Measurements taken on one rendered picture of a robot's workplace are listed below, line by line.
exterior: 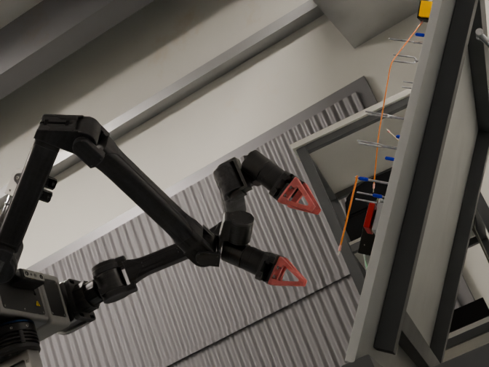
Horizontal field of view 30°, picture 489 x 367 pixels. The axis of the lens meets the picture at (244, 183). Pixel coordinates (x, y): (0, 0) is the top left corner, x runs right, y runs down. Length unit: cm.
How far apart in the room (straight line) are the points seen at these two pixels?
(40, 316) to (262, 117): 288
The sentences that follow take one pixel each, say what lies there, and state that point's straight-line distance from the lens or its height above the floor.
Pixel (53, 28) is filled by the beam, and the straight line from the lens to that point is 542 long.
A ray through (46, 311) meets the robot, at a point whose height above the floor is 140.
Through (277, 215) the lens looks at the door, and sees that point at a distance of 486.
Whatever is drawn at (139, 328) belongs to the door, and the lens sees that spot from 515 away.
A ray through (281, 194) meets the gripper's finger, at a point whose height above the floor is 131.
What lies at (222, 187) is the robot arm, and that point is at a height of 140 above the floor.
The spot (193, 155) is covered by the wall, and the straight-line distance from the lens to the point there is 524.
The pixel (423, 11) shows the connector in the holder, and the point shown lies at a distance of 218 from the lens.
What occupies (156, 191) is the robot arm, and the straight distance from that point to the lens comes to 201.
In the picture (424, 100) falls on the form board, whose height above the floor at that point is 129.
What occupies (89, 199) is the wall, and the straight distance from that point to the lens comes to 555.
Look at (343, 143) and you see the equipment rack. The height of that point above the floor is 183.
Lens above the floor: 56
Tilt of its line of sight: 23 degrees up
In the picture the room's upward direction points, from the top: 22 degrees counter-clockwise
